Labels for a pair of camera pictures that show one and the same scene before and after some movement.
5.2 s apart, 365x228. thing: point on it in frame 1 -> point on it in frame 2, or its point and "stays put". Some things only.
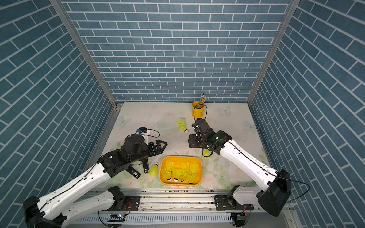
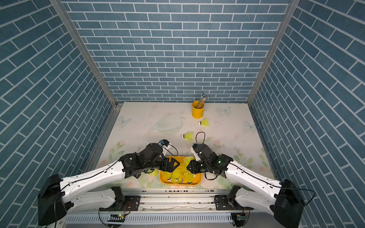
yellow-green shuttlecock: [167, 171] stays put
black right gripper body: [195, 142] -> [204, 166]
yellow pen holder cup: [197, 109] stays put
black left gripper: [153, 152] -> [170, 168]
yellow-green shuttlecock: [153, 171] stays put
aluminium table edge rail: [103, 137] stays put
